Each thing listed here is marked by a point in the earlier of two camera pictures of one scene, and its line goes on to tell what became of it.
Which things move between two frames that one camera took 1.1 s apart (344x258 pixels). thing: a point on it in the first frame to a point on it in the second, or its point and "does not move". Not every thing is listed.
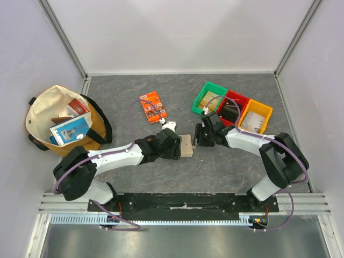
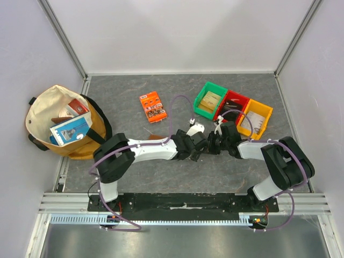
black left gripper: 174,153 to 195,155
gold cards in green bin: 212,105 does not move
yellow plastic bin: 258,108 does not move
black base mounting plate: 184,207 does not move
